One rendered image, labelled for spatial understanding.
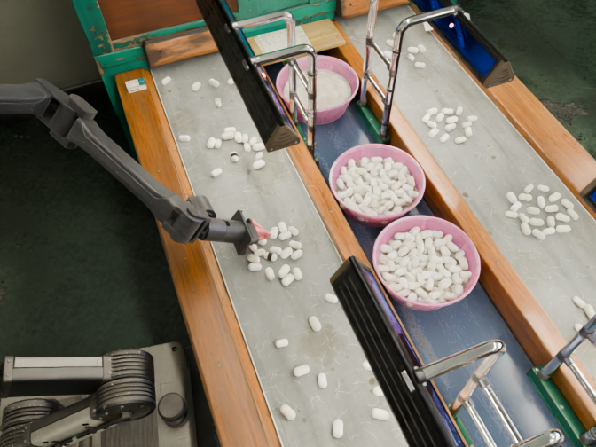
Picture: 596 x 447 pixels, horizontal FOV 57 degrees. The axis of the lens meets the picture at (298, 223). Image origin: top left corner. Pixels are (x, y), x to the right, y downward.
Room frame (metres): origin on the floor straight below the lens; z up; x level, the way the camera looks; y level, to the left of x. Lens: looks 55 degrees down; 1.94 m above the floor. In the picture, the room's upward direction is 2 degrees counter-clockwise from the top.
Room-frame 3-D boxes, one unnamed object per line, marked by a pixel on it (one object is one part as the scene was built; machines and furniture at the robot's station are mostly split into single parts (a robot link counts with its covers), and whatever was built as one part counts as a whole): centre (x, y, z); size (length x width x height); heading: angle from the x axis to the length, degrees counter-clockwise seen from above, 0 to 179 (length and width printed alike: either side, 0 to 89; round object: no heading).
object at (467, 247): (0.71, -0.32, 0.72); 0.27 x 0.27 x 0.10
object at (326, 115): (1.39, -0.08, 0.72); 0.27 x 0.27 x 0.10
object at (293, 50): (1.16, 0.05, 0.90); 0.20 x 0.19 x 0.45; 20
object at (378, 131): (1.29, -0.32, 0.90); 0.20 x 0.19 x 0.45; 20
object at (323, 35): (1.60, 0.00, 0.77); 0.33 x 0.15 x 0.01; 110
